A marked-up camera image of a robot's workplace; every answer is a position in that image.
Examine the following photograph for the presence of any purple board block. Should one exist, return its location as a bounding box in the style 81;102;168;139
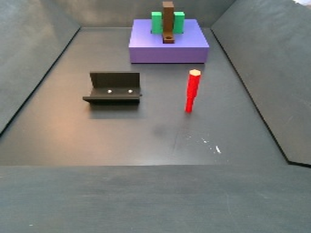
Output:
128;19;209;64

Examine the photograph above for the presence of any red hexagonal peg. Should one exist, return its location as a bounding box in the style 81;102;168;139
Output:
184;69;201;113

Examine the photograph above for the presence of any green block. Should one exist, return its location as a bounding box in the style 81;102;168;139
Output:
151;12;184;34

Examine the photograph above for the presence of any brown upright peg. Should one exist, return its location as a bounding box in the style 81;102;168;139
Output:
163;1;175;44

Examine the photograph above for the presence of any black angle bracket holder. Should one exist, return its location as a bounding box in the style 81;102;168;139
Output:
83;71;141;104

